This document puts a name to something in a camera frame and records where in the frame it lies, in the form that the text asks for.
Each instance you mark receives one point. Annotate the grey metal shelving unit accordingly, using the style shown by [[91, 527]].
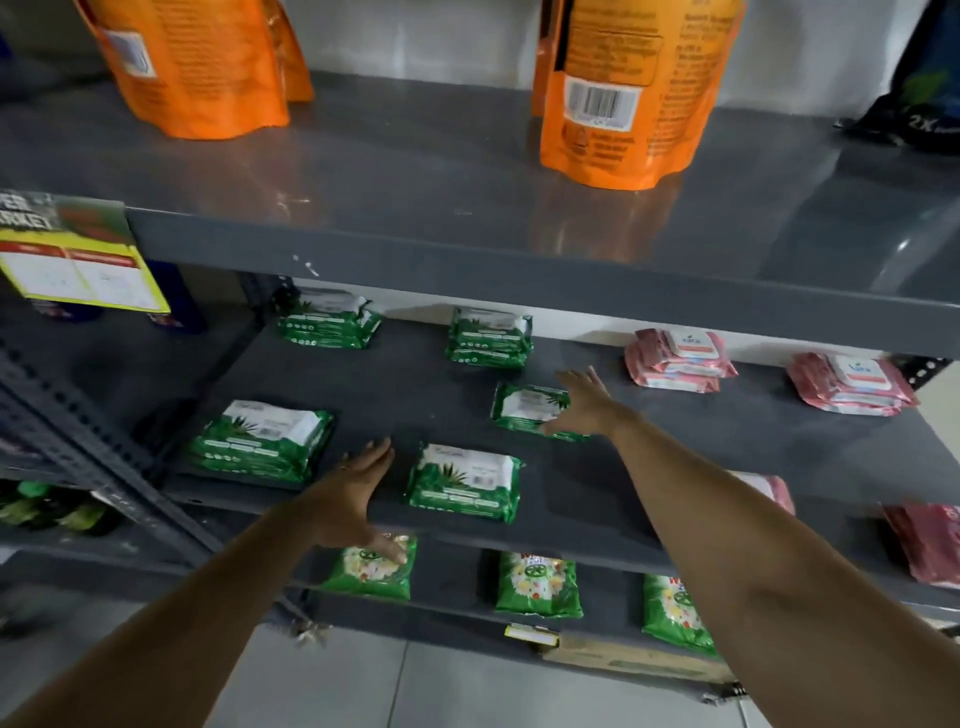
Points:
[[450, 251]]

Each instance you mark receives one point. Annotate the large orange stand-up pouch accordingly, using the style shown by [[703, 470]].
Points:
[[195, 67], [637, 90], [546, 52], [294, 64]]

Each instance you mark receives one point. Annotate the dark blue bottle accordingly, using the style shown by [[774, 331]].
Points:
[[178, 300]]

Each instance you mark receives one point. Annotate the green packets on side shelf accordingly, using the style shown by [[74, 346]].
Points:
[[52, 510]]

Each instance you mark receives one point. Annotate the person's right hand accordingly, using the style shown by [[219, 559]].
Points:
[[592, 409]]

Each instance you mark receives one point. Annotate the brown cardboard strip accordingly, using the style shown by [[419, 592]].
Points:
[[637, 660]]

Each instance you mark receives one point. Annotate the person's left forearm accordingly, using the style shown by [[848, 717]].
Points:
[[187, 622]]

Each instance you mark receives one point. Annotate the green wet wipes pack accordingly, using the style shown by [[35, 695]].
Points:
[[525, 409], [328, 321], [259, 442], [465, 484], [490, 337]]

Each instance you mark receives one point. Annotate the green flower print packet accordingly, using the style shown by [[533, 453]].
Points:
[[675, 615], [367, 577], [538, 586]]

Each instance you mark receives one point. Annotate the person's right thumb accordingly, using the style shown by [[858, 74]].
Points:
[[559, 426]]

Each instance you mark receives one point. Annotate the small yellow price tag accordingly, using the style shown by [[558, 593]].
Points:
[[531, 635]]

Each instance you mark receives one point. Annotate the dark blue plastic bag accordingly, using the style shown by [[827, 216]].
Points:
[[919, 82]]

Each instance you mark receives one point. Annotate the person's left hand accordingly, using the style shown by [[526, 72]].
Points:
[[345, 502]]

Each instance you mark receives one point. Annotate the person's left thumb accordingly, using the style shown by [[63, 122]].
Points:
[[390, 547]]

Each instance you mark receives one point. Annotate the dark pink wipes pack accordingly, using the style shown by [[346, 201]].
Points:
[[930, 540]]

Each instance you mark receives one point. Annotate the pink wet wipes pack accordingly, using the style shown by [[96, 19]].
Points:
[[772, 489], [855, 409], [686, 351], [667, 381], [851, 379]]

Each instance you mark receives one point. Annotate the yellow red shelf sign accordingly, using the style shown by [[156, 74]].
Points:
[[71, 259]]

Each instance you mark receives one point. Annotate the person's right forearm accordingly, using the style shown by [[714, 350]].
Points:
[[750, 585]]

